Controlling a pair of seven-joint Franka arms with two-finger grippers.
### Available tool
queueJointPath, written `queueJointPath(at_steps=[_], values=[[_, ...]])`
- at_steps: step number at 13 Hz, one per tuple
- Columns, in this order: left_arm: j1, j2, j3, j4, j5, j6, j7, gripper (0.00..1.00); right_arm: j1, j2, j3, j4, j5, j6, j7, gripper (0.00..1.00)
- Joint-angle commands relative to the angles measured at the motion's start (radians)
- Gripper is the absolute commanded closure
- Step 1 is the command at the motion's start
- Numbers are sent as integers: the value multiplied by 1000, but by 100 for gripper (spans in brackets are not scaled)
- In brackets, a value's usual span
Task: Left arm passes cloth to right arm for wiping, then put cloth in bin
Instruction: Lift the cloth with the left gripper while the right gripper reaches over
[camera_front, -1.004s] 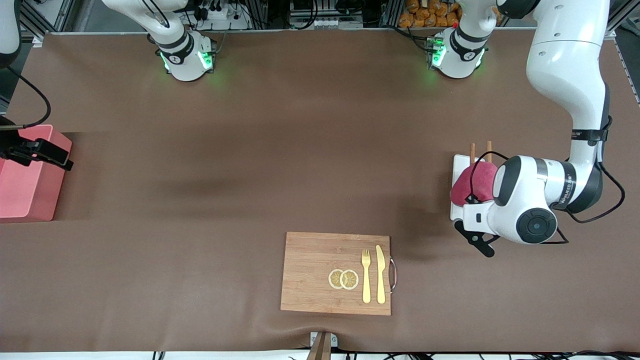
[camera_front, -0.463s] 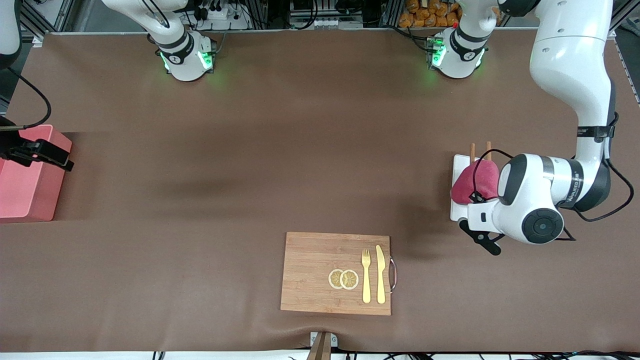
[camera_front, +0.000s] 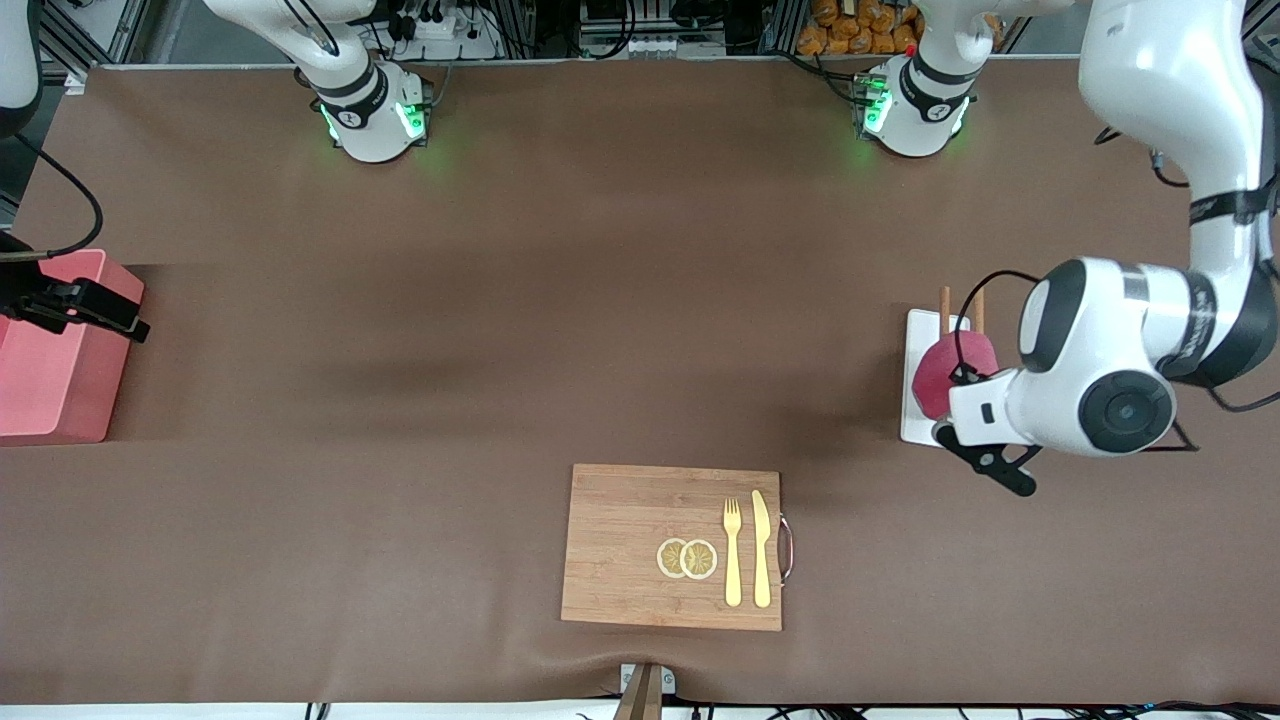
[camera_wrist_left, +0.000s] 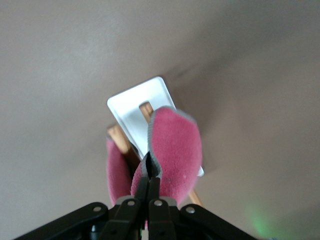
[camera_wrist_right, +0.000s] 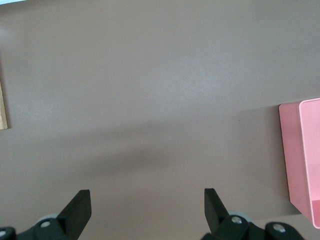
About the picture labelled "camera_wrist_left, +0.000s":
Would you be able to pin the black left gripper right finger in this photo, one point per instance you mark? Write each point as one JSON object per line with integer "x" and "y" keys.
{"x": 160, "y": 220}

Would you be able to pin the brown table cover mat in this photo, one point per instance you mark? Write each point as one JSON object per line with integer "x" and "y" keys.
{"x": 62, "y": 62}

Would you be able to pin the wooden rack rod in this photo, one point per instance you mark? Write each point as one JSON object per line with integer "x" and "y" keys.
{"x": 146, "y": 110}

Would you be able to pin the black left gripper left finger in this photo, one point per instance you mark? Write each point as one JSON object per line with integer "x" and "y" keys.
{"x": 125, "y": 220}

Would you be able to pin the white rectangular rack base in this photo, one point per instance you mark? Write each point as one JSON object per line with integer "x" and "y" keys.
{"x": 130, "y": 105}

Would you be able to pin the pink cloth with grey back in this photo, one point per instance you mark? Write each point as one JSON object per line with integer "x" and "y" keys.
{"x": 175, "y": 150}

